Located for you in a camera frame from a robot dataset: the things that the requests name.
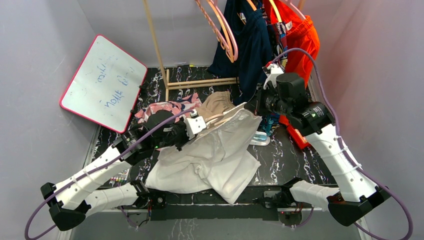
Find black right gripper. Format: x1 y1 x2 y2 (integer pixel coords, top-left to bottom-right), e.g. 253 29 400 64
244 82 291 117

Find white shorts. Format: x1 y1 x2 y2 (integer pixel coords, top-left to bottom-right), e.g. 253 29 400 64
145 104 262 205

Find light wooden hanger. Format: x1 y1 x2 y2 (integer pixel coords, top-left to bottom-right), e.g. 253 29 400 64
205 113 232 129

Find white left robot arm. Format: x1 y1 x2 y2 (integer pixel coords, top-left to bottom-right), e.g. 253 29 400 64
40 110 190 231

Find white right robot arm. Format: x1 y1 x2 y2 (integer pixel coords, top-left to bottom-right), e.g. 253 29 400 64
245 73 390 226

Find pink shark print shorts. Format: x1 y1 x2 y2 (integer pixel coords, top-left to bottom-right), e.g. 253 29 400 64
134 93 202 124

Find colourful print hanging shorts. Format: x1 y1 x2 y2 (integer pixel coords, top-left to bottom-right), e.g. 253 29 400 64
260 12 288 137

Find beige shorts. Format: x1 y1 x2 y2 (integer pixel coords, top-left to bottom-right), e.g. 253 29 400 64
195 91 235 122

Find pink and orange hanger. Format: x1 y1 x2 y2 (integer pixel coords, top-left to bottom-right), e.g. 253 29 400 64
194 0 239 63

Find navy blue hanging shorts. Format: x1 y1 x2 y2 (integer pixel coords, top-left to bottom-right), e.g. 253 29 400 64
208 0 273 105

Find orange hanging shorts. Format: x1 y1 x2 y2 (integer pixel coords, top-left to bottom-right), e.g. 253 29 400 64
261 0 320 88

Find red plastic bin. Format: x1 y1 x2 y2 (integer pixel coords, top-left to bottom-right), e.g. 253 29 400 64
286 125 311 150

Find coloured marker pack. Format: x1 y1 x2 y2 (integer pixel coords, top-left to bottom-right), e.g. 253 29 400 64
109 168 131 184

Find pink framed whiteboard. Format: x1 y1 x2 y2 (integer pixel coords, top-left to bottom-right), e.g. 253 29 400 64
59 34 147 134

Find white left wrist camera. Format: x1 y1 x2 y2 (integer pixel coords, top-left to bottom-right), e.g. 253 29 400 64
183 110 207 140

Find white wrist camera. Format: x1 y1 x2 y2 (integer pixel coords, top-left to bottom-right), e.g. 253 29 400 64
263 62 285 90
183 110 207 140

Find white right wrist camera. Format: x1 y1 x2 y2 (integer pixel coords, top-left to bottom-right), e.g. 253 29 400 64
263 62 285 90

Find wooden clothes rack frame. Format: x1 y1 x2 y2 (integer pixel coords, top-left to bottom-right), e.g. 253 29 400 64
142 0 239 102

